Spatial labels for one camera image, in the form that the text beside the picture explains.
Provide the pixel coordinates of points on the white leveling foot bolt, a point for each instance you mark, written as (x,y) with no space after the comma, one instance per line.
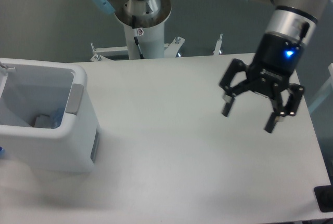
(218,47)

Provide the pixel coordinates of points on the white frame at right edge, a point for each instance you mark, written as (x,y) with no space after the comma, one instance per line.
(322,94)

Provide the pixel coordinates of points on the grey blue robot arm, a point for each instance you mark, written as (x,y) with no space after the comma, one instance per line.
(295,20)

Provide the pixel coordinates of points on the black device at table corner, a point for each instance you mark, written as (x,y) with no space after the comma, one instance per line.
(324,198)

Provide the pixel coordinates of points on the crushed clear plastic bottle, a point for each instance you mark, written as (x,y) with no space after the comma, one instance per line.
(56,117)

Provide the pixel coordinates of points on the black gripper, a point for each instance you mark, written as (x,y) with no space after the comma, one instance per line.
(274,62)

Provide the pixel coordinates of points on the blue object at left edge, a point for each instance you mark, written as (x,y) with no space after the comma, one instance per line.
(2,153)

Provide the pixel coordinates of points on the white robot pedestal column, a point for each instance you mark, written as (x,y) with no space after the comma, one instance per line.
(143,22)

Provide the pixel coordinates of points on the white trash can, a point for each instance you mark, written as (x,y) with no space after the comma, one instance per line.
(30,88)

